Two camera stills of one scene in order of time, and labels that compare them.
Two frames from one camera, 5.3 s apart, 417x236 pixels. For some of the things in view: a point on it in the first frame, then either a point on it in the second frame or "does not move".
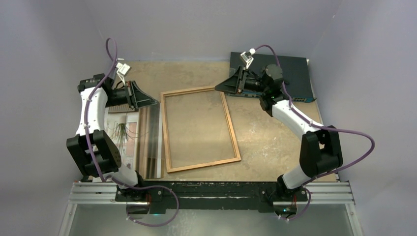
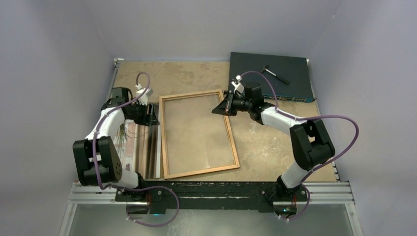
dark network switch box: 296,73 does not move
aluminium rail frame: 318,193 does not move
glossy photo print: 137,133 does not move
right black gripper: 236,84 → 226,107
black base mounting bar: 210,195 does not move
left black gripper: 140,99 → 148,119
